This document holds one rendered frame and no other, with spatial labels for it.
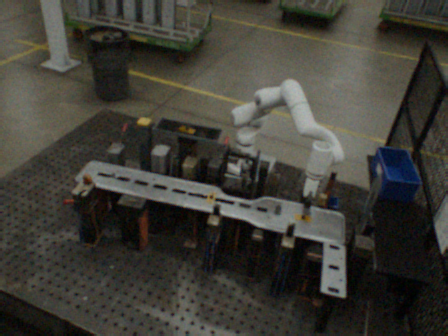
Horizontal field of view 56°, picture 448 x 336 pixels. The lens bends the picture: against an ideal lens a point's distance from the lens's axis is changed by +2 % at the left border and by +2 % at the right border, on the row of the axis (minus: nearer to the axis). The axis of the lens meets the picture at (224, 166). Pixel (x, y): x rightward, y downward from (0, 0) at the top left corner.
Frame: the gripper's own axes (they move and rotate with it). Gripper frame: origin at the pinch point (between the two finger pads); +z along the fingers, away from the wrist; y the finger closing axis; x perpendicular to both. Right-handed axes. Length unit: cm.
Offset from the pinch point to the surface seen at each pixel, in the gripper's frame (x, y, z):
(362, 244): 26.3, 14.8, 5.9
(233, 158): -40.0, -15.7, -3.5
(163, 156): -76, -12, 1
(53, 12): -317, -295, 44
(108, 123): -149, -90, 43
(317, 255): 8.6, 20.0, 13.8
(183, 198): -60, 5, 12
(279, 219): -11.0, 4.6, 11.9
